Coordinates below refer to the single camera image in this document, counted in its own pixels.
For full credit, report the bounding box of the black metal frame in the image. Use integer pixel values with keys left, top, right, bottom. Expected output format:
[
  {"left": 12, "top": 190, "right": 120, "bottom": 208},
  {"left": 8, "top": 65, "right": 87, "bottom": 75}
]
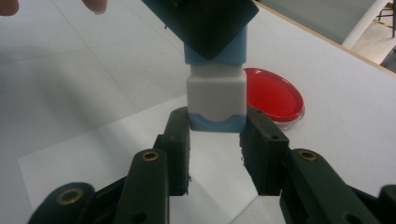
[{"left": 375, "top": 1, "right": 396, "bottom": 39}]

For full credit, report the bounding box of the blue and white stamp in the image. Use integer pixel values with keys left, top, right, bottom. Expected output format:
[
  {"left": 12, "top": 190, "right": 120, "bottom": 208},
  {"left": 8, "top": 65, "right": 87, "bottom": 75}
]
[{"left": 183, "top": 26, "right": 249, "bottom": 133}]

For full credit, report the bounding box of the white paper sheet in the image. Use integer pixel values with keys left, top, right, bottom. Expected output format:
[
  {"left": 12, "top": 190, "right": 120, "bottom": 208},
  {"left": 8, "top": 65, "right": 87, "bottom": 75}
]
[{"left": 18, "top": 92, "right": 261, "bottom": 224}]

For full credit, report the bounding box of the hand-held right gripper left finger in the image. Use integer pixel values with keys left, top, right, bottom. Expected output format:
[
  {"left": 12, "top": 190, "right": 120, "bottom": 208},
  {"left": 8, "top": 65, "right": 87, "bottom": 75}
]
[{"left": 113, "top": 106, "right": 191, "bottom": 224}]

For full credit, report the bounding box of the round red ink pad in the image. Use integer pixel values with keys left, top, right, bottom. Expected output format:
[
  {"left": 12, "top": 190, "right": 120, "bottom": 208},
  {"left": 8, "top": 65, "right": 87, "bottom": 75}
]
[{"left": 244, "top": 67, "right": 306, "bottom": 131}]

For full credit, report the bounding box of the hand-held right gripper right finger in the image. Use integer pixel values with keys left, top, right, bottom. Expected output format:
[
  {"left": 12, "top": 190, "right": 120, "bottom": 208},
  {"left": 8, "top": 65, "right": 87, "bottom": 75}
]
[{"left": 239, "top": 106, "right": 382, "bottom": 224}]

